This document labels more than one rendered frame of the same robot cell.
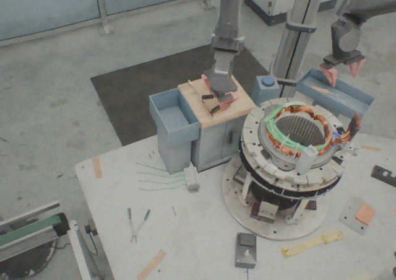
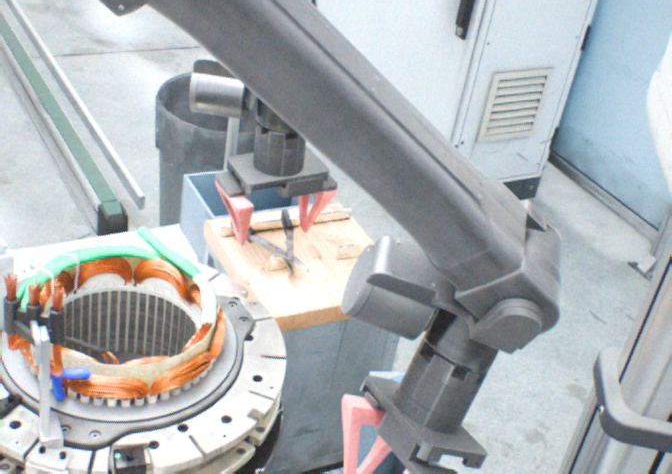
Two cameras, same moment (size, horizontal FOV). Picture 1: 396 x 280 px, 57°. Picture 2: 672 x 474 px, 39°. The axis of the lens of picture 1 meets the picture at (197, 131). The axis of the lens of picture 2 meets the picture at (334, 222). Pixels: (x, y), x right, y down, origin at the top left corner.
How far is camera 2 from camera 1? 1.32 m
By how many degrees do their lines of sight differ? 63
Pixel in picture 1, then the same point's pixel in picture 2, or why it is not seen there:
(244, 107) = (264, 295)
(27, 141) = not seen: hidden behind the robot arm
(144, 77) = not seen: outside the picture
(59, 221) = (108, 211)
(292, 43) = (581, 429)
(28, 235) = (87, 182)
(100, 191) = not seen: hidden behind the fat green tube
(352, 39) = (361, 275)
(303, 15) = (631, 347)
